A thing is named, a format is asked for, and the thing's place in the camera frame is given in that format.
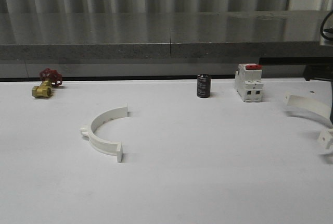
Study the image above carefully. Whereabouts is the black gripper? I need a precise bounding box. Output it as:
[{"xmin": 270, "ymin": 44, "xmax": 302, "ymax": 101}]
[{"xmin": 303, "ymin": 65, "xmax": 332, "ymax": 122}]

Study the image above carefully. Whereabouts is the white half pipe clamp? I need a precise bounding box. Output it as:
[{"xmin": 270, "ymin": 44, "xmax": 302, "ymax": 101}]
[
  {"xmin": 80, "ymin": 104, "xmax": 129, "ymax": 163},
  {"xmin": 284, "ymin": 93, "xmax": 332, "ymax": 150}
]

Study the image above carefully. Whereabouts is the white red circuit breaker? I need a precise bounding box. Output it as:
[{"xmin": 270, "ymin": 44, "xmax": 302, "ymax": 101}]
[{"xmin": 235, "ymin": 64, "xmax": 263, "ymax": 102}]

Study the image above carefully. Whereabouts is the black cylindrical capacitor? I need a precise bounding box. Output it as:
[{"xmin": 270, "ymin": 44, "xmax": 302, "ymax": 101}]
[{"xmin": 197, "ymin": 74, "xmax": 211, "ymax": 98}]

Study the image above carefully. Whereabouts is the grey stone countertop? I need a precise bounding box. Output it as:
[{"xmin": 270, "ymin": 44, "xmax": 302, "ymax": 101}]
[{"xmin": 0, "ymin": 10, "xmax": 333, "ymax": 81}]

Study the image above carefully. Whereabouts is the black cable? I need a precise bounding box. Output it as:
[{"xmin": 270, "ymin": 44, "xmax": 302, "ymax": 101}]
[{"xmin": 319, "ymin": 11, "xmax": 333, "ymax": 41}]

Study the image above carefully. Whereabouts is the brass valve red handle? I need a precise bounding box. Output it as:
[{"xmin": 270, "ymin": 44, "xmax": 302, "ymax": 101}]
[{"xmin": 32, "ymin": 68, "xmax": 62, "ymax": 98}]

